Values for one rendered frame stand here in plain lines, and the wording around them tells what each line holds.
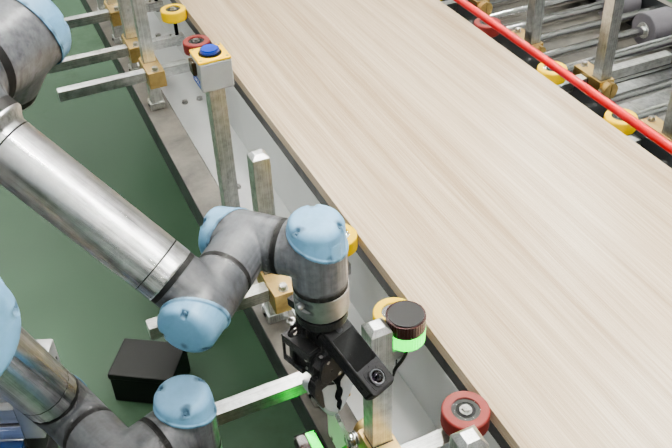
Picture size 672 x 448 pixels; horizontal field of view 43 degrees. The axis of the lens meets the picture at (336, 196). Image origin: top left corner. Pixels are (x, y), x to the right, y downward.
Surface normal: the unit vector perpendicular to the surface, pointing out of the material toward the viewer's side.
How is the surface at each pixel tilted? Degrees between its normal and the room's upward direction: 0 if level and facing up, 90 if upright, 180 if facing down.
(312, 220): 0
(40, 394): 92
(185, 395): 0
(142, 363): 0
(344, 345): 33
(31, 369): 84
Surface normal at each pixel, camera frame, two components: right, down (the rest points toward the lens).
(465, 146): -0.04, -0.80
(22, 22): 0.70, -0.38
